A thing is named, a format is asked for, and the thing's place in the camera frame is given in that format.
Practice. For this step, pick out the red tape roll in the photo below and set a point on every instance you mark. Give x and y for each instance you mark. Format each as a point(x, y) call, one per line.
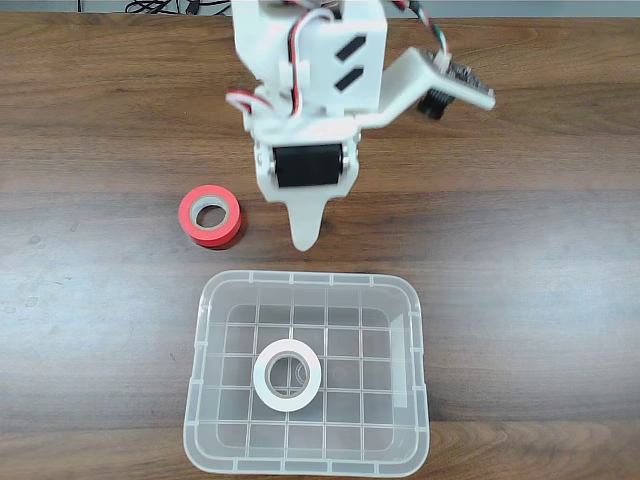
point(187, 220)

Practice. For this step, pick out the clear plastic box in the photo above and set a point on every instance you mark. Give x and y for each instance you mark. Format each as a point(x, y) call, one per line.
point(350, 440)

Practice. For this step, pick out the black camera on white bracket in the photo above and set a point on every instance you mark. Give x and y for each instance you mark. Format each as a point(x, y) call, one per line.
point(410, 75)

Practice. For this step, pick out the white tape roll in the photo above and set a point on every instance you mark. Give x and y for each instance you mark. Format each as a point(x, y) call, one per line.
point(262, 380)

